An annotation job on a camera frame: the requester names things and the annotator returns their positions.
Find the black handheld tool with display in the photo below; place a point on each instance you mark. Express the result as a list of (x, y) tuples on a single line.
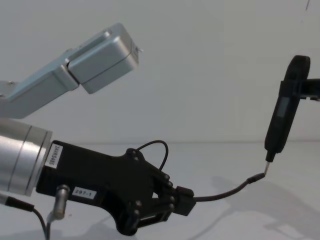
[(282, 112)]

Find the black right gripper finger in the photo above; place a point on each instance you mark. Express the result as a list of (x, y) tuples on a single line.
[(311, 87)]

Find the silver and grey left robot arm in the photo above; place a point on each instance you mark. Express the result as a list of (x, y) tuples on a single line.
[(30, 152)]

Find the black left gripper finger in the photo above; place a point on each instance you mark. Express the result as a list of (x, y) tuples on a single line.
[(165, 181), (181, 206)]

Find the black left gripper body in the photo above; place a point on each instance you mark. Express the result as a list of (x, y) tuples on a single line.
[(100, 175)]

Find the white table cloth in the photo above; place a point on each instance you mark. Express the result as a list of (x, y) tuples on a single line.
[(250, 220)]

